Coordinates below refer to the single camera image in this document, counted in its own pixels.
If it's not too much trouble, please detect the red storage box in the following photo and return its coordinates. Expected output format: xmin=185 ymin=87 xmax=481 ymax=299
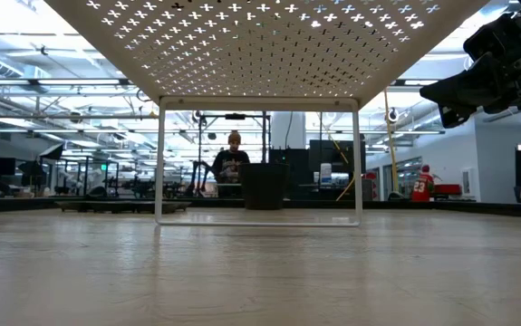
xmin=433 ymin=183 xmax=463 ymax=197

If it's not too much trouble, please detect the black equipment cabinet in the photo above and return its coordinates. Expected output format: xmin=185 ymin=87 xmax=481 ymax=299
xmin=268 ymin=139 xmax=366 ymax=200

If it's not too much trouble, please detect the white perforated metal shelf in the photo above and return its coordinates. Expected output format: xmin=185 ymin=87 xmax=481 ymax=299
xmin=44 ymin=0 xmax=490 ymax=227

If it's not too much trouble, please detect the yellow hanging cord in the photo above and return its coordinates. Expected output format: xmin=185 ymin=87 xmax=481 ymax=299
xmin=381 ymin=88 xmax=400 ymax=197

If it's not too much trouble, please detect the black aluminium rig frame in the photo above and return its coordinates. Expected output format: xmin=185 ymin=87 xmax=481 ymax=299
xmin=0 ymin=197 xmax=521 ymax=220

